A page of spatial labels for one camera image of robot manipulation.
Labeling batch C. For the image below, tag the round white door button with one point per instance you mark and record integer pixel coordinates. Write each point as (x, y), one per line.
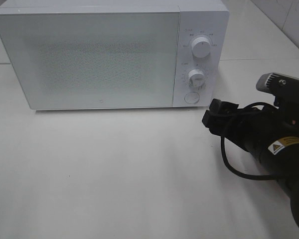
(192, 98)

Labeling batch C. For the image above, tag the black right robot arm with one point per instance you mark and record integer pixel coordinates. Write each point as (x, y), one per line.
(284, 171)

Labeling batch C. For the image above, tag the lower white timer knob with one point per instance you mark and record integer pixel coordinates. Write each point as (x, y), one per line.
(196, 78)

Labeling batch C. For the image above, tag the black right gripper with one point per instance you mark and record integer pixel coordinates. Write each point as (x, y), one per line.
(257, 129)

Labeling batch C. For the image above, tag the white microwave door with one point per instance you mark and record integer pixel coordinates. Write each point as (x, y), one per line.
(93, 61)

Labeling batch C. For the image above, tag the white microwave oven body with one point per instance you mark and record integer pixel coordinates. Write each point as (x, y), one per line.
(196, 18)

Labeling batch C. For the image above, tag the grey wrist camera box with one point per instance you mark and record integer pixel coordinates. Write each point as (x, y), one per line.
(279, 85)

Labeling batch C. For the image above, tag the upper white power knob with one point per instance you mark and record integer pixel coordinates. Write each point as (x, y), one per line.
(201, 46)

